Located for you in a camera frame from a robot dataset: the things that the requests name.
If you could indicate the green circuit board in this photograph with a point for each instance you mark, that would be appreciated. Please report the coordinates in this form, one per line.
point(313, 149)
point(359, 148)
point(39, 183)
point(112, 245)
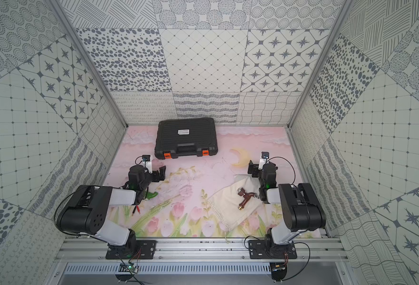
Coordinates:
point(130, 268)

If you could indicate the black plastic tool case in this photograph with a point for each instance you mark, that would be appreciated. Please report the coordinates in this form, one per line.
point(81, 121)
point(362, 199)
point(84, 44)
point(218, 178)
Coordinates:
point(186, 137)

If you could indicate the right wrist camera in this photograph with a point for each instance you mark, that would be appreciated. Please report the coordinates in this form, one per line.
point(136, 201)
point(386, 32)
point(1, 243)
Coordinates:
point(263, 160)

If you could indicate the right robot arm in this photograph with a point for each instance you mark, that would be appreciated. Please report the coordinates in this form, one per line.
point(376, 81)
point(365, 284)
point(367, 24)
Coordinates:
point(301, 209)

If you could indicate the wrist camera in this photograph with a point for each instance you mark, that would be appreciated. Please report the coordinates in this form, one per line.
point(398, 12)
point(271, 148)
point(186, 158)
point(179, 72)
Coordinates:
point(263, 160)
point(146, 162)

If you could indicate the green plastic nozzle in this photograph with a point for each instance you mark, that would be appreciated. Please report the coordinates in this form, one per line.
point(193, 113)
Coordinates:
point(151, 195)

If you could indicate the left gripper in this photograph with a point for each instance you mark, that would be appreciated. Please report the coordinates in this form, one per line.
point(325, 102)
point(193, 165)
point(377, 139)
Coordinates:
point(156, 174)

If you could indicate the red and black clip leads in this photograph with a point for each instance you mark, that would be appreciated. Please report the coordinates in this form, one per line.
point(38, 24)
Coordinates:
point(136, 210)

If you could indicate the beige cloth soil bag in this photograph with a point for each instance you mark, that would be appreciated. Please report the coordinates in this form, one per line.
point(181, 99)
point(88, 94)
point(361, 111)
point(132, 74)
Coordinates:
point(226, 202)

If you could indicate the aluminium mounting rail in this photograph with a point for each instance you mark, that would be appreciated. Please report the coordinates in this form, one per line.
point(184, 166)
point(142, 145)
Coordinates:
point(203, 249)

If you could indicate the right black controller box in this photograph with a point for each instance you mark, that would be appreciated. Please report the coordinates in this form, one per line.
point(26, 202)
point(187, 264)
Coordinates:
point(278, 271)

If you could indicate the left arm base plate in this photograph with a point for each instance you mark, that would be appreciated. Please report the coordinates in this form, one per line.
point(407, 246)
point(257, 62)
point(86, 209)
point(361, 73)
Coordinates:
point(138, 249)

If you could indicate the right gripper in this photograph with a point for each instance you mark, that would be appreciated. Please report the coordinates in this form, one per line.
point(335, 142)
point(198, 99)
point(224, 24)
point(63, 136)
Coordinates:
point(255, 167)

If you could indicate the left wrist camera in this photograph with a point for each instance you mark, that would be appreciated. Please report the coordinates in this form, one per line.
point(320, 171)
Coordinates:
point(146, 162)

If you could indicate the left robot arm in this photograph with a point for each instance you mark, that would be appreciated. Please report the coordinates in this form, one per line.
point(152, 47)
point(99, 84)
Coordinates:
point(85, 210)

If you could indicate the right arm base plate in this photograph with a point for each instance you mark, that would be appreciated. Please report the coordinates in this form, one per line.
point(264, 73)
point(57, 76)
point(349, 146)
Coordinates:
point(262, 250)

